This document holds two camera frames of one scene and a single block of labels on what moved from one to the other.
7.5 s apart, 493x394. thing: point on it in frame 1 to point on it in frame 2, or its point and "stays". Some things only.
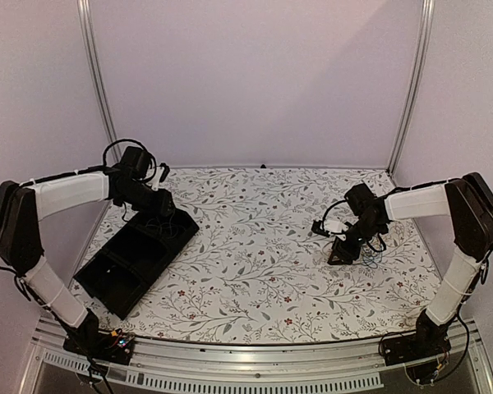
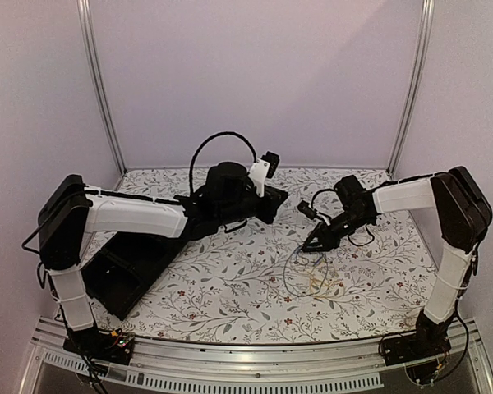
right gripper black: (344, 254) to (326, 237)
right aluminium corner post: (422, 48) stays
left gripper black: (160, 207) to (274, 200)
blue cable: (371, 253) to (318, 258)
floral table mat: (258, 271) stays
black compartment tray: (120, 273) stays
